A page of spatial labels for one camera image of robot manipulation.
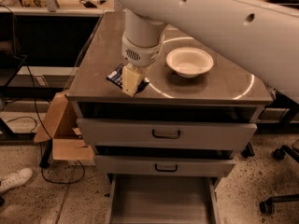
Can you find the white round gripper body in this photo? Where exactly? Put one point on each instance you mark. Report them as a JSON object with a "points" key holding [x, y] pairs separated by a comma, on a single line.
{"points": [[141, 54]]}

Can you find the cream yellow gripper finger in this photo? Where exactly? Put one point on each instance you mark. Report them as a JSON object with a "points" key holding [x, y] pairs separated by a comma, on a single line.
{"points": [[131, 78]]}

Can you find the blue rxbar blueberry wrapper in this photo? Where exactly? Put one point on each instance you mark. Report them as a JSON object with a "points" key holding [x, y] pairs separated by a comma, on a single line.
{"points": [[115, 78]]}

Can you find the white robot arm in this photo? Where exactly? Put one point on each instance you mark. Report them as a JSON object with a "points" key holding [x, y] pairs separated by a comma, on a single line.
{"points": [[260, 37]]}

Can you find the grey top drawer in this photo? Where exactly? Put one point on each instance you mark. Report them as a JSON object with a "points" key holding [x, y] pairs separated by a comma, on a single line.
{"points": [[166, 134]]}

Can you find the grey drawer cabinet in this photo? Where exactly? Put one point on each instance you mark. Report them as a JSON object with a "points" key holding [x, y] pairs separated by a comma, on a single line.
{"points": [[225, 94]]}

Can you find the grey middle drawer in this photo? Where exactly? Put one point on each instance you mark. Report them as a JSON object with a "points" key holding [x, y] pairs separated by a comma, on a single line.
{"points": [[163, 166]]}

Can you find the grey open bottom drawer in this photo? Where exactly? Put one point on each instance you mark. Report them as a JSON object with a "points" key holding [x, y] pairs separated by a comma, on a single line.
{"points": [[154, 199]]}

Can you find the white paper bowl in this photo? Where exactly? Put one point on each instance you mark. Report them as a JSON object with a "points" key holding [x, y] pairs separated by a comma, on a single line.
{"points": [[189, 62]]}

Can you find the brown cardboard box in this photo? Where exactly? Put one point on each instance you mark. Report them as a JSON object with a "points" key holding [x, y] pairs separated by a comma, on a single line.
{"points": [[61, 135]]}

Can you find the wooden background workbench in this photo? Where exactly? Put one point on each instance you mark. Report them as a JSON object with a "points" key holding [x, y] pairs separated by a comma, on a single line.
{"points": [[92, 8]]}

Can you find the white sneaker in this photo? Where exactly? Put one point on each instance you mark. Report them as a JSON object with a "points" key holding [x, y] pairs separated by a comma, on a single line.
{"points": [[15, 179]]}

